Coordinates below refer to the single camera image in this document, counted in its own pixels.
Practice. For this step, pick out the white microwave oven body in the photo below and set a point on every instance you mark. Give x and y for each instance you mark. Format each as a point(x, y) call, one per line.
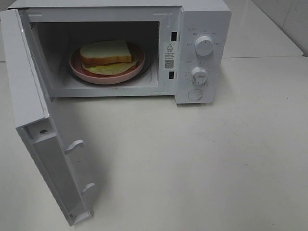
point(63, 26)

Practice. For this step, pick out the pink round plate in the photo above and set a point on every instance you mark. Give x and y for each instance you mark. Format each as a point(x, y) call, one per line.
point(83, 73)

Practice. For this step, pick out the white lower timer knob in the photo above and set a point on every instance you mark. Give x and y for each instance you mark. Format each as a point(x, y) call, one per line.
point(199, 75)

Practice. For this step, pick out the glass microwave turntable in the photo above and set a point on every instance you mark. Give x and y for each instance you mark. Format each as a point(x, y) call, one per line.
point(141, 79)

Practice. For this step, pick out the white upper power knob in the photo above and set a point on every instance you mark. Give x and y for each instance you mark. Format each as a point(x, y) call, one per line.
point(204, 45)

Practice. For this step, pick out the round door release button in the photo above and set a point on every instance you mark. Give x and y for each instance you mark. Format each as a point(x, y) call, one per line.
point(195, 94)

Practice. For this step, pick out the white bread sandwich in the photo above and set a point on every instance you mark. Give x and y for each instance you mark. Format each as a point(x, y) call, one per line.
point(111, 57)

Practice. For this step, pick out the white warning label sticker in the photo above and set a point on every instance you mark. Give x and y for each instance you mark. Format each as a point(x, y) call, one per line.
point(169, 54)

